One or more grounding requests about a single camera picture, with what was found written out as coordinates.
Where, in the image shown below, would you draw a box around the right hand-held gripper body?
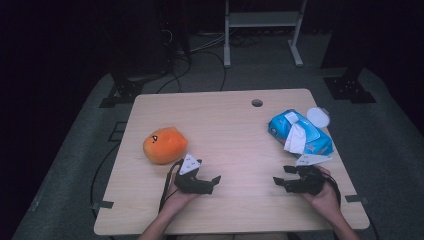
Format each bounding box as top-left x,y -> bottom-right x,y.
284,154 -> 333,196

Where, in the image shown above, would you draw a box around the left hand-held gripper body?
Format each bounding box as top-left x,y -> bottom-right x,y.
173,153 -> 214,195

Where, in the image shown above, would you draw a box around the white wet wipe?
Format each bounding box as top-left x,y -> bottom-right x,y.
283,122 -> 308,155

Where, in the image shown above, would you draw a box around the blue wet wipes pack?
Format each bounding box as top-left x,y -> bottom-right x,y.
267,108 -> 334,158

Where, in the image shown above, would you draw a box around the orange plush toy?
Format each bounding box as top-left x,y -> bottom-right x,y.
142,125 -> 189,165

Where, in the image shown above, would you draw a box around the person's left hand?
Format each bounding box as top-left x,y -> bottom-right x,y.
162,182 -> 201,214

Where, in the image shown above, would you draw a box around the person's right hand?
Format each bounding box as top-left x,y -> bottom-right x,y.
301,165 -> 341,218

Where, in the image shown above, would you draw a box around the black tape strip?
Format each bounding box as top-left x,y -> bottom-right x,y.
344,194 -> 370,205
91,200 -> 115,210

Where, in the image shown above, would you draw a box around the white round lid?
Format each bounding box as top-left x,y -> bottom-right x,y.
306,106 -> 332,129

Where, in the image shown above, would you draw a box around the black stand base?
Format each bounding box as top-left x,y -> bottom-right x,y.
99,66 -> 168,108
323,66 -> 378,104

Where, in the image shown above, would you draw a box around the left hand-held gripper cable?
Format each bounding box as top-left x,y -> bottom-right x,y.
158,158 -> 185,213

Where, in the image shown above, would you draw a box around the hand-held gripper cable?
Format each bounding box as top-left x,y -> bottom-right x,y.
321,173 -> 342,209
158,158 -> 185,213

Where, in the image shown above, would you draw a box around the right hand-held gripper cable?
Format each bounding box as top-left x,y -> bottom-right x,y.
321,173 -> 342,209

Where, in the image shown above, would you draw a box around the long black floor cable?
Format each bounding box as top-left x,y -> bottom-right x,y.
89,142 -> 122,221

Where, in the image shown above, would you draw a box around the white floor cables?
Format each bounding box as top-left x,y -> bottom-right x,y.
189,32 -> 228,54

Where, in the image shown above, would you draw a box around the white metal stand frame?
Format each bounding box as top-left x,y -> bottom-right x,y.
223,0 -> 308,68

